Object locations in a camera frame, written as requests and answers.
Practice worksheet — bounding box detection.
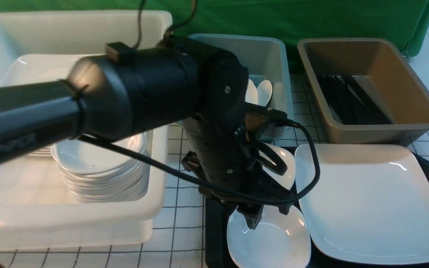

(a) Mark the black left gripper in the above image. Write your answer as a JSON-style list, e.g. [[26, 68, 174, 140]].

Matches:
[[182, 118, 294, 229]]

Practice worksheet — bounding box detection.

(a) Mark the white bowl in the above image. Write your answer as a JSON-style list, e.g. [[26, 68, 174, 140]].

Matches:
[[226, 206, 311, 268], [263, 144, 296, 190]]

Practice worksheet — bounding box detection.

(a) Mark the large white square plate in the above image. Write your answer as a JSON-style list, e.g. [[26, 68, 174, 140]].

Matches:
[[299, 144, 429, 265]]

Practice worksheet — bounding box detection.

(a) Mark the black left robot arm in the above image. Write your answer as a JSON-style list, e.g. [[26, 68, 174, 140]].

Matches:
[[0, 36, 299, 229]]

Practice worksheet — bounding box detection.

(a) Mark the white spoon centre tall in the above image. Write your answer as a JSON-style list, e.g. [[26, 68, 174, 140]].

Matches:
[[245, 79, 259, 105]]

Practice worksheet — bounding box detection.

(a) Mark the white spoon right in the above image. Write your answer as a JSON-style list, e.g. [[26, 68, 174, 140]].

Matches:
[[257, 80, 273, 107]]

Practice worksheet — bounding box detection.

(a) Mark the teal plastic bin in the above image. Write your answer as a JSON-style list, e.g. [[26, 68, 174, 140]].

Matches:
[[187, 33, 295, 142]]

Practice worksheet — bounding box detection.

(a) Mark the stack of white bowls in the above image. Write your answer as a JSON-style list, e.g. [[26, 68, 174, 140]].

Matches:
[[51, 140, 150, 202]]

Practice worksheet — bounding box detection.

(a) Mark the black chopsticks bundle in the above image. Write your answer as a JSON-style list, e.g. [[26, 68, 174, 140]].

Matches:
[[317, 75, 393, 125]]

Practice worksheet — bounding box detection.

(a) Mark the brown plastic bin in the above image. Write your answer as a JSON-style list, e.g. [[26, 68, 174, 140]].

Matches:
[[297, 38, 429, 145]]

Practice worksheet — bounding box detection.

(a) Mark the large white plastic tub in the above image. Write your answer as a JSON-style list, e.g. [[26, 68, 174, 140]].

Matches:
[[0, 10, 166, 251]]

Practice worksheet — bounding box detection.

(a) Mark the stack of white square plates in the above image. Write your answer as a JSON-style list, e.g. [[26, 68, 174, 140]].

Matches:
[[2, 53, 103, 157]]

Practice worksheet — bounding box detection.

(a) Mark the green cloth backdrop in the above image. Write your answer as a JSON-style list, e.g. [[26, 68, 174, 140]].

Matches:
[[0, 0, 429, 72]]

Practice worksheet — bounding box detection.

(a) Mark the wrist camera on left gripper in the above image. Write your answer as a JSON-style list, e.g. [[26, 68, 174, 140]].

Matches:
[[244, 102, 288, 144]]

